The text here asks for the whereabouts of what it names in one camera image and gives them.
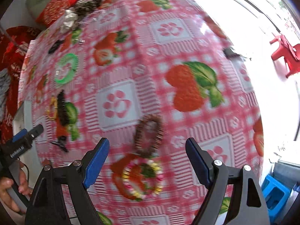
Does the person's left hand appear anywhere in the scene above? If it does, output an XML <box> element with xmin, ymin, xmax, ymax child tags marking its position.
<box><xmin>0</xmin><ymin>162</ymin><xmax>32</xmax><ymax>214</ymax></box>

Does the brown bead bracelet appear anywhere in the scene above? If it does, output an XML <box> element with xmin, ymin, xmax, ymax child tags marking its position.
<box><xmin>133</xmin><ymin>114</ymin><xmax>164</xmax><ymax>157</ymax></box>

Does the red printed blanket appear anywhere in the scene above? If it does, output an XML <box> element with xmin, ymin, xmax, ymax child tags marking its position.
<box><xmin>0</xmin><ymin>26</ymin><xmax>43</xmax><ymax>143</ymax></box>

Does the grey blue cloth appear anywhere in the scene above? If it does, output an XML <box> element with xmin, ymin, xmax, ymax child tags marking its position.
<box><xmin>0</xmin><ymin>69</ymin><xmax>12</xmax><ymax>122</ymax></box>

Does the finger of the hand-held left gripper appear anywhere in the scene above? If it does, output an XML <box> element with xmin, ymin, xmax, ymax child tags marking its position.
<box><xmin>12</xmin><ymin>128</ymin><xmax>27</xmax><ymax>143</ymax></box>
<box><xmin>26</xmin><ymin>124</ymin><xmax>44</xmax><ymax>139</ymax></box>

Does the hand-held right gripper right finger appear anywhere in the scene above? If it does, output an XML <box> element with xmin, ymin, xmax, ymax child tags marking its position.
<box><xmin>185</xmin><ymin>138</ymin><xmax>270</xmax><ymax>225</ymax></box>

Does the long black scalloped hair clip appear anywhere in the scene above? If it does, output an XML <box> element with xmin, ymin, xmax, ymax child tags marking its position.
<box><xmin>56</xmin><ymin>90</ymin><xmax>68</xmax><ymax>127</ymax></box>

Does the pink strawberry print tablecloth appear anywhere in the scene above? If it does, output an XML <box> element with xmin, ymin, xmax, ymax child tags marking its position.
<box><xmin>17</xmin><ymin>0</ymin><xmax>265</xmax><ymax>225</ymax></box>

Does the white scrunchie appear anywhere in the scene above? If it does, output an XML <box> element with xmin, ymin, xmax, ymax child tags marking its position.
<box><xmin>60</xmin><ymin>9</ymin><xmax>79</xmax><ymax>34</ymax></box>

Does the red embroidered cushion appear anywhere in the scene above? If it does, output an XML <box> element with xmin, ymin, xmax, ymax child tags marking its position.
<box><xmin>35</xmin><ymin>0</ymin><xmax>86</xmax><ymax>27</ymax></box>

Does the black hair tie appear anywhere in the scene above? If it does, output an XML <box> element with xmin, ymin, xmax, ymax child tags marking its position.
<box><xmin>48</xmin><ymin>40</ymin><xmax>65</xmax><ymax>54</ymax></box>

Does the red plastic stool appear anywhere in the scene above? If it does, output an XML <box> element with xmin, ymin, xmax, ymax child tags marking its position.
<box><xmin>269</xmin><ymin>33</ymin><xmax>300</xmax><ymax>79</ymax></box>

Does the green plastic bangle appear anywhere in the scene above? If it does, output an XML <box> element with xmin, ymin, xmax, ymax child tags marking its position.
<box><xmin>54</xmin><ymin>53</ymin><xmax>79</xmax><ymax>85</ymax></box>

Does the pink yellow white bead bracelet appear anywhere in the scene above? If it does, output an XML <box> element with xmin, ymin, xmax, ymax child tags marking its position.
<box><xmin>121</xmin><ymin>158</ymin><xmax>164</xmax><ymax>201</ymax></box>

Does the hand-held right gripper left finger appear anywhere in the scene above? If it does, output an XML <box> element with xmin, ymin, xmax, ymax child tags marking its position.
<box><xmin>25</xmin><ymin>138</ymin><xmax>110</xmax><ymax>225</ymax></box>

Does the small black claw clip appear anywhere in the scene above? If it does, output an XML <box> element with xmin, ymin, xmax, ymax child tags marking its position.
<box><xmin>50</xmin><ymin>135</ymin><xmax>69</xmax><ymax>153</ymax></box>

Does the blue plastic stool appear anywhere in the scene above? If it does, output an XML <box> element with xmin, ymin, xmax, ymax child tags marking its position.
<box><xmin>261</xmin><ymin>174</ymin><xmax>292</xmax><ymax>224</ymax></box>

